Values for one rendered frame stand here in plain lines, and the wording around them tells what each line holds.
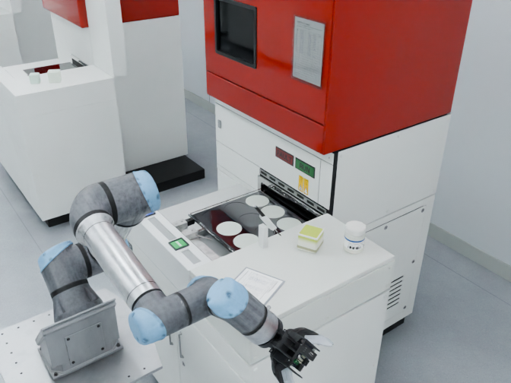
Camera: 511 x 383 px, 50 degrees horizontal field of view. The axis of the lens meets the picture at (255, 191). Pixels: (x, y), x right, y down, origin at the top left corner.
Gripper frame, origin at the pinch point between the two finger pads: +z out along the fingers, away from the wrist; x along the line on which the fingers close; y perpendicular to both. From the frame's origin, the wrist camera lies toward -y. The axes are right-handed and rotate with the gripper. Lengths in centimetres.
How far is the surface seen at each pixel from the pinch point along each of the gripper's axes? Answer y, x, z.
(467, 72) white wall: -113, 195, 87
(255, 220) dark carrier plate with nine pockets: -89, 39, 18
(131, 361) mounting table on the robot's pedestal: -58, -28, -7
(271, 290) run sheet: -43.8, 14.6, 10.1
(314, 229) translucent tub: -53, 42, 17
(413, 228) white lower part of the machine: -81, 87, 85
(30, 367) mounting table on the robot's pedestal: -72, -46, -25
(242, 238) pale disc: -82, 28, 13
